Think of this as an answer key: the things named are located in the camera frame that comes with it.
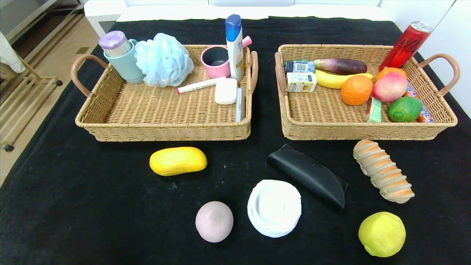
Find pink mug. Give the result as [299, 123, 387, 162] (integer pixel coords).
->
[201, 36, 253, 79]

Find white shampoo bottle blue cap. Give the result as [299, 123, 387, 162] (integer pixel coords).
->
[225, 14, 245, 81]

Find grey shelf frame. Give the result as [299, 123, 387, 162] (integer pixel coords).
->
[0, 0, 87, 48]

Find yellow oval bread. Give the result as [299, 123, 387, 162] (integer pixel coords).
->
[149, 146, 208, 177]

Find green lime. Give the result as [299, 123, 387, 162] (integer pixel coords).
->
[387, 96, 423, 123]

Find white hanging cloth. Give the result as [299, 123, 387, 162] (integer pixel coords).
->
[0, 31, 26, 73]

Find striped bread roll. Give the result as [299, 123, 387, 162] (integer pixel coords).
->
[353, 139, 415, 204]

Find wooden rolling rack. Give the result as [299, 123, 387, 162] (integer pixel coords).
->
[0, 75, 62, 152]

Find thin white plastic case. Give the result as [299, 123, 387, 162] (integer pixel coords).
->
[235, 87, 244, 123]

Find red soda can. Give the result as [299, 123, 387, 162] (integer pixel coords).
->
[379, 21, 434, 72]

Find purple eggplant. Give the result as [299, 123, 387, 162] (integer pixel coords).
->
[314, 58, 368, 75]

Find orange fruit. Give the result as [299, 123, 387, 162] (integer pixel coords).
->
[340, 75, 373, 106]

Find teal plastic cup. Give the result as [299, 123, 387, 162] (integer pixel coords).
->
[103, 39, 146, 84]

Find small blue carton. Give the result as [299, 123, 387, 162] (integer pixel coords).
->
[283, 60, 316, 74]

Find light blue bath loofah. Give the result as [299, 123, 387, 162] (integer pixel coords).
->
[134, 33, 194, 88]

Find white table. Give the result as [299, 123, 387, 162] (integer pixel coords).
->
[84, 0, 390, 37]

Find black table cloth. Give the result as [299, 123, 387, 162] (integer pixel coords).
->
[0, 15, 471, 265]

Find pinkish grey ball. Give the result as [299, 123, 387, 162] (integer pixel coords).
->
[195, 201, 234, 243]

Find orange blue snack packet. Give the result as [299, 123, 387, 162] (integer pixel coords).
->
[403, 83, 435, 123]

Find pink peach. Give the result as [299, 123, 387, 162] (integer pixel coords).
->
[372, 71, 408, 103]

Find yellow green lemon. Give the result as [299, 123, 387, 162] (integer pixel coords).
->
[358, 211, 407, 258]

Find white tube with pink cap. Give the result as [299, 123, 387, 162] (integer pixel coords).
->
[176, 76, 227, 94]

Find black pouch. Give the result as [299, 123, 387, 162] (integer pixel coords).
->
[268, 144, 349, 211]

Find wicker basket with brown handles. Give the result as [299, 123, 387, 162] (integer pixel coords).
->
[71, 44, 259, 142]
[274, 44, 461, 141]

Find white soap bar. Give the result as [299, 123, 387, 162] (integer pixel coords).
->
[215, 78, 238, 105]

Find yellow banana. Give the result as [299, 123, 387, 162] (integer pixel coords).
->
[315, 69, 374, 89]

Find small white green carton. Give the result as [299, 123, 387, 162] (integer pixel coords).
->
[286, 72, 317, 93]

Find green snack packet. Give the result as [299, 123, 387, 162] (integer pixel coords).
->
[365, 96, 383, 123]

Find white round pad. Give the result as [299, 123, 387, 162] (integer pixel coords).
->
[247, 179, 302, 238]

